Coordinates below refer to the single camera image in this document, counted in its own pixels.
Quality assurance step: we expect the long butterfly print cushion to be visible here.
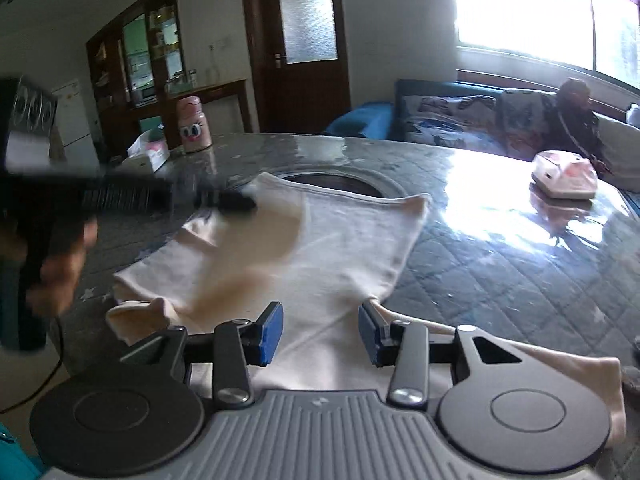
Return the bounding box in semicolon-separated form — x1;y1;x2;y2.
402;94;498;153

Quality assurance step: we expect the window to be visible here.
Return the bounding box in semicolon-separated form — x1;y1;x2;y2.
450;0;640;91

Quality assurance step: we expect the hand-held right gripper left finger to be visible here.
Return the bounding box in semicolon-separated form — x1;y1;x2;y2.
119;301;284;407

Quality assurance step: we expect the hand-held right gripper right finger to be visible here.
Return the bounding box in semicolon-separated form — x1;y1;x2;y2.
358;301;538;407

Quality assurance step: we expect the pink cartoon bottle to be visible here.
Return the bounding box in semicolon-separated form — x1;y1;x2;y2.
177;96;212;153

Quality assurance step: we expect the square butterfly print cushion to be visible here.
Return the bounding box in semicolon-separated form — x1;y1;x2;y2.
500;87;561;161

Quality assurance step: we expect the pink tissue pack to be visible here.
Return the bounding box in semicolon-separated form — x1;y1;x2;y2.
530;151;599;200

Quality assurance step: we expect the green box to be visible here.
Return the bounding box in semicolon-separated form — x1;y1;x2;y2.
138;116;164;142

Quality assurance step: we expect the teal fabric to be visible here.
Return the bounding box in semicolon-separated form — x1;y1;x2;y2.
0;422;43;480

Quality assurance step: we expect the dark wooden display cabinet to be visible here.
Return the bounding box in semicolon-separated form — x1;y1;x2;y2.
86;0;183;158

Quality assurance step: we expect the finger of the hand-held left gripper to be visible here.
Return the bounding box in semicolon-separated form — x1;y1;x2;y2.
172;185;257;217

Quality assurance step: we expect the cream cotton garment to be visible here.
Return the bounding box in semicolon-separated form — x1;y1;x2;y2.
105;171;628;448

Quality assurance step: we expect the black induction cooktop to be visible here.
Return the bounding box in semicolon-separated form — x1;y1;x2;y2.
274;170;406;198

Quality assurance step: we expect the black cable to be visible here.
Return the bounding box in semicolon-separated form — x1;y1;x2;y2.
0;317;63;413

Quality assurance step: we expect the white tissue box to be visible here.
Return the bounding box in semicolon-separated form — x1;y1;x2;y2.
126;131;171;171

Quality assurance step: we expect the person's left hand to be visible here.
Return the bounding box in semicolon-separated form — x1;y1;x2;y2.
25;217;99;317

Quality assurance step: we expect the blue sofa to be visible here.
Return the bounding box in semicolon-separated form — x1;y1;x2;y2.
320;78;640;181

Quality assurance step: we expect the grey cushion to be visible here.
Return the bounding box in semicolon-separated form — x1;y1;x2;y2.
595;102;640;181

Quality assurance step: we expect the brown wooden door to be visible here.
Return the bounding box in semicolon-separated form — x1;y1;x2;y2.
239;0;351;136

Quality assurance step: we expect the white refrigerator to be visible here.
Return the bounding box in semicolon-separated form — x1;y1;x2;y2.
50;78;98;161

